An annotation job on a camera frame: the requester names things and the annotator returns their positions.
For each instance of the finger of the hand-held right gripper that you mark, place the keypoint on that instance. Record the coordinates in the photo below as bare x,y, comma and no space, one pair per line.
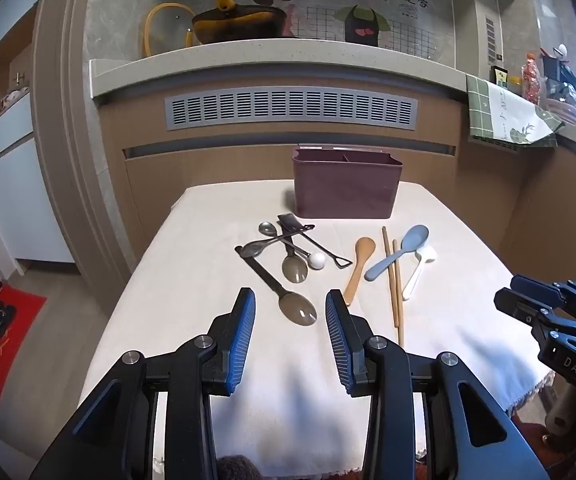
543,290
518,307

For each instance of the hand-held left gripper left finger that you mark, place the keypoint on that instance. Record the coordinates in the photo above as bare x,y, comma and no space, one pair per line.
243,340

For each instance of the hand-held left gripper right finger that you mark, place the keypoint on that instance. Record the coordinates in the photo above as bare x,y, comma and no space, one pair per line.
338,340

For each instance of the wooden spoon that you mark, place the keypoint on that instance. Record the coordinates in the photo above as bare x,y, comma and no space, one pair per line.
365,247

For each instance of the wooden chopstick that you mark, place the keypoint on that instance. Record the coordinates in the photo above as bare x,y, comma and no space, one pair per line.
384,245
395,250

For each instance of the metal spoon with white ball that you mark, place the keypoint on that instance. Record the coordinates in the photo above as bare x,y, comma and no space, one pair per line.
268,229

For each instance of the blue plastic spoon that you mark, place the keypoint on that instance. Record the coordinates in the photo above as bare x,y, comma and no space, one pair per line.
415,236

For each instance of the shovel-shaped metal spoon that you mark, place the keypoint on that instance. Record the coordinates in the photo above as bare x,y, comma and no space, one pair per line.
288,221

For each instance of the maroon plastic utensil holder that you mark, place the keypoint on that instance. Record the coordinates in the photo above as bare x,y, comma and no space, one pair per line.
343,190

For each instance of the large translucent grey spoon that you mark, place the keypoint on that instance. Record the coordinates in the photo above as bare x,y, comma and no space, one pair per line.
298,308

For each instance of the small translucent grey spoon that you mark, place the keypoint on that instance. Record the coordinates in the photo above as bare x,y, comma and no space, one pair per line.
295,271

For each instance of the plain metal spoon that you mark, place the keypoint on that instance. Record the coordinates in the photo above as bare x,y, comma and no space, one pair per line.
254,248

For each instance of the white plastic spoon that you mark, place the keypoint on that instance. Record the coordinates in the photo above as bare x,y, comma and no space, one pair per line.
427,255

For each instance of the white tablecloth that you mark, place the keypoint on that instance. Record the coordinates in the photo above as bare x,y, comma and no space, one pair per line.
207,235

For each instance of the green checked towel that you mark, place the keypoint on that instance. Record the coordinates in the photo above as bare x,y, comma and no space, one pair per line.
478,105

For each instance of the red chili bottle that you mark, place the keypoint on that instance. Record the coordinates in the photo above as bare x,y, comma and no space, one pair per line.
530,80

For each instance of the dark kitchen object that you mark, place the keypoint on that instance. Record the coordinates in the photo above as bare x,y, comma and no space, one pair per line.
563,80

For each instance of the black box with yellow label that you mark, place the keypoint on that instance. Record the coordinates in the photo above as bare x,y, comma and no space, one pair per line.
499,76

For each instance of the grey vent grille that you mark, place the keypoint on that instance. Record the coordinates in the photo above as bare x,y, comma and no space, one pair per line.
293,108

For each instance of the white cabinet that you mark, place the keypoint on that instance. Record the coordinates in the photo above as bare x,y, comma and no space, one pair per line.
17,185

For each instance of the stone kitchen countertop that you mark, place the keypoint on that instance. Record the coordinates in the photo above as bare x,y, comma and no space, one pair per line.
268,67

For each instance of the small wall vent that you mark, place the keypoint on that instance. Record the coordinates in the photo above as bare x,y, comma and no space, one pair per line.
491,37

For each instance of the cartoon wall poster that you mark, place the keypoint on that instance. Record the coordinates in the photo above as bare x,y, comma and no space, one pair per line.
398,25

